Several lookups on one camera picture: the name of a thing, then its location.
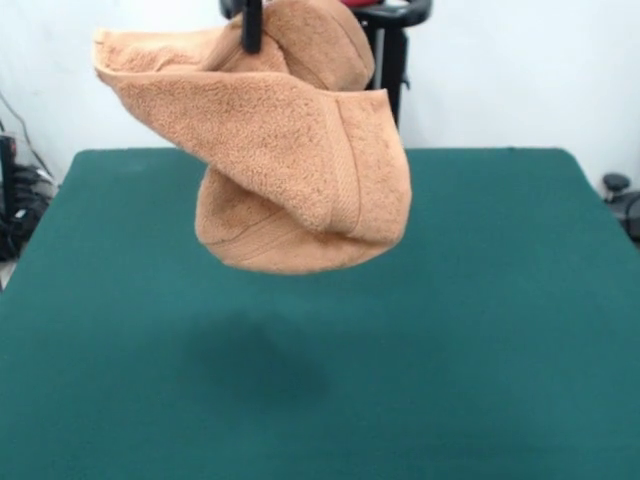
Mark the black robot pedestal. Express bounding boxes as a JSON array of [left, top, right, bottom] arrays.
[[218, 0, 434, 150]]

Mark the thin grey cable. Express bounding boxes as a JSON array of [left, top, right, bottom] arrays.
[[0, 92, 54, 176]]

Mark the black electronics box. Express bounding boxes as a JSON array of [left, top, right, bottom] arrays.
[[0, 132, 56, 264]]

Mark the tan terry towel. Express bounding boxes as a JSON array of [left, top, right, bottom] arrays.
[[92, 0, 414, 275]]

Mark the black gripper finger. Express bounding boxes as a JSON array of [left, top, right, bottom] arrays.
[[241, 0, 263, 54]]

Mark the grey office chair base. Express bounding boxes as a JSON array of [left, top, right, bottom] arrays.
[[602, 172, 640, 246]]

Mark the dark green table cloth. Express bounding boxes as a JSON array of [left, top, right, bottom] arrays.
[[0, 146, 640, 480]]

